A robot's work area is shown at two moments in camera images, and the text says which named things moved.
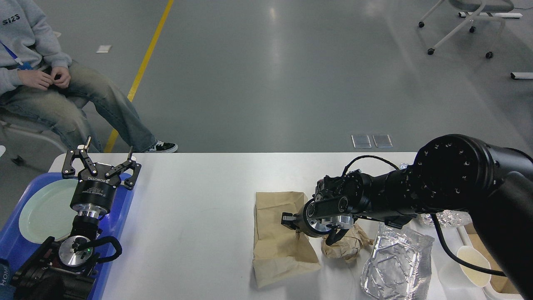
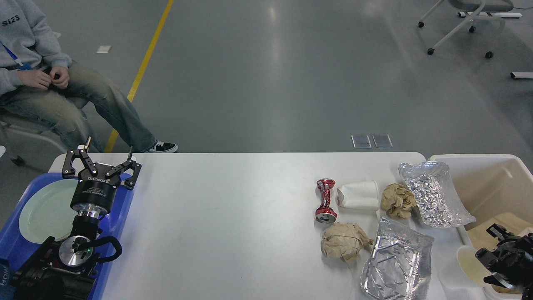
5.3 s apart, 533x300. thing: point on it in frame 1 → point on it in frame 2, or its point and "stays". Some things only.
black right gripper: [323, 213] → [512, 256]
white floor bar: [521, 75] stays
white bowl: [480, 278] stays
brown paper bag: [280, 254] → [480, 238]
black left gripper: [94, 195] stays
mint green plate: [47, 211] stays
